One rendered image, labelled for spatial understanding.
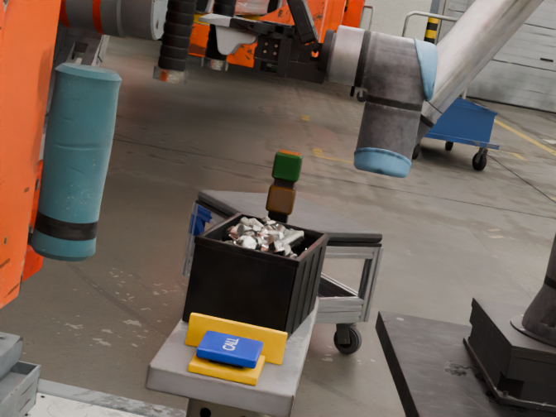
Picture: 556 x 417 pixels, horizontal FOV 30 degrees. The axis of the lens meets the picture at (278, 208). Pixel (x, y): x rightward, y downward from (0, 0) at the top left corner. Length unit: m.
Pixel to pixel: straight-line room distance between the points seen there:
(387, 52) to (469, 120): 5.37
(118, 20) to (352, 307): 1.41
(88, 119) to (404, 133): 0.51
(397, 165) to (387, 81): 0.13
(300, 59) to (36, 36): 0.71
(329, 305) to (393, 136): 1.10
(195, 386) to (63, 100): 0.44
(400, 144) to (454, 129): 5.33
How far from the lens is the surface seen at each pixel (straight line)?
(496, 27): 1.76
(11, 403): 1.81
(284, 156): 1.52
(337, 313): 2.68
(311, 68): 1.65
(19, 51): 0.99
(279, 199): 1.53
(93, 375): 2.35
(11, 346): 1.84
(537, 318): 1.85
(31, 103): 1.05
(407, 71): 1.62
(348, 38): 1.63
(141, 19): 1.48
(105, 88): 1.40
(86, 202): 1.42
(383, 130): 1.62
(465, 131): 6.98
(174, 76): 1.33
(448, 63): 1.75
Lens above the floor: 0.88
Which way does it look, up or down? 11 degrees down
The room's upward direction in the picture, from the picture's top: 11 degrees clockwise
